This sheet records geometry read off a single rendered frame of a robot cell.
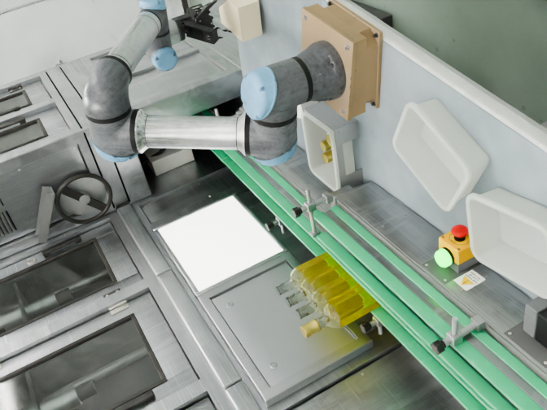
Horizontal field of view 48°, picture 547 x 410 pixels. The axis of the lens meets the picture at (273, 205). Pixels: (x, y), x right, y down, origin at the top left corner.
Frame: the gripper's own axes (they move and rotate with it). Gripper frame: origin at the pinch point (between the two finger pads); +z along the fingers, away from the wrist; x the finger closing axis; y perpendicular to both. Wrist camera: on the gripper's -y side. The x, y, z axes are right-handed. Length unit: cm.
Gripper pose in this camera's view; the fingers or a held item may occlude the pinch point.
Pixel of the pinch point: (234, 13)
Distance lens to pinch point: 213.4
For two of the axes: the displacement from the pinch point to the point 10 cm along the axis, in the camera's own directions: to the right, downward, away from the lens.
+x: 0.9, 7.0, 7.1
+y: -4.8, -5.9, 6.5
